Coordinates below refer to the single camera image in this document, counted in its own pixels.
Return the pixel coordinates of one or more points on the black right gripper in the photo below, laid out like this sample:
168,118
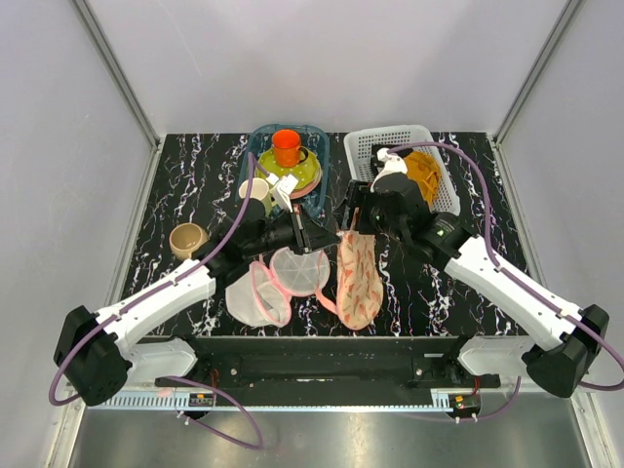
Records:
365,198

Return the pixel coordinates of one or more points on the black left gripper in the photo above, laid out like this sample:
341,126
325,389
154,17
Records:
308,235

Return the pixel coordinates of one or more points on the floral mesh laundry bag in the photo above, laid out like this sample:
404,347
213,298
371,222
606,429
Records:
359,292

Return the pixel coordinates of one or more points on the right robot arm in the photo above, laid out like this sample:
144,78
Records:
565,339

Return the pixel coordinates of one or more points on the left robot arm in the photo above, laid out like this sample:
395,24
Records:
101,352

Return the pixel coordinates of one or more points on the black bra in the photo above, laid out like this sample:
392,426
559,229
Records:
378,166

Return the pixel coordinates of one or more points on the mustard yellow bra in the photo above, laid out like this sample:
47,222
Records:
426,173

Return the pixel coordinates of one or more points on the white pink-trimmed laundry bag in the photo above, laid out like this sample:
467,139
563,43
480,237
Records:
262,296

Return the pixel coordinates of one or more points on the white plastic perforated basket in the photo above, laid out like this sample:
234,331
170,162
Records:
358,148

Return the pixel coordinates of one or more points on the pink plate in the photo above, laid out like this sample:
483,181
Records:
299,193

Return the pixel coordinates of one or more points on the lime green dotted plate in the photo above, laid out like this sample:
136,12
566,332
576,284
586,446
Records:
304,171

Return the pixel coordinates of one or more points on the teal transparent plastic bin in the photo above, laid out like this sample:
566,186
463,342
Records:
314,139

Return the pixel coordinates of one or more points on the orange mug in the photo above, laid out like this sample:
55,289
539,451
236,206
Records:
285,145

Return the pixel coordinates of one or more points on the light green mug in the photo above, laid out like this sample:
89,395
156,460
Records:
260,192

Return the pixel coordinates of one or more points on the beige ceramic cup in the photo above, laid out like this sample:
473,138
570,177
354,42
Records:
185,239

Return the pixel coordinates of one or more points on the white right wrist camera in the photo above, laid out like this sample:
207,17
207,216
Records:
391,164

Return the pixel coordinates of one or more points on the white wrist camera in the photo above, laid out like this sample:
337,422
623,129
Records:
281,189
391,164

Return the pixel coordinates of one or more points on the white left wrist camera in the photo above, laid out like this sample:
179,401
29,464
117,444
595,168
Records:
281,189

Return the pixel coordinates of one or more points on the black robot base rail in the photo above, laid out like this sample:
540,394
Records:
321,372

